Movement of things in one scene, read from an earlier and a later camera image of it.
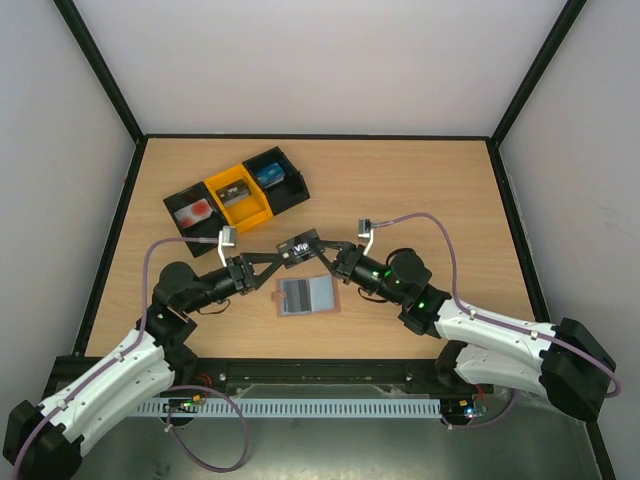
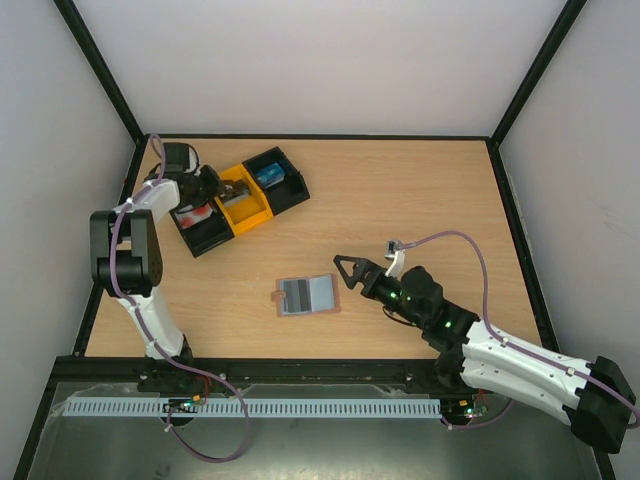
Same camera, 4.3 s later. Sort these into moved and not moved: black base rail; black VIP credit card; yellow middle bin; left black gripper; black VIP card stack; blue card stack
Moved: left black gripper; black VIP credit card
Not moved: yellow middle bin; black VIP card stack; black base rail; blue card stack
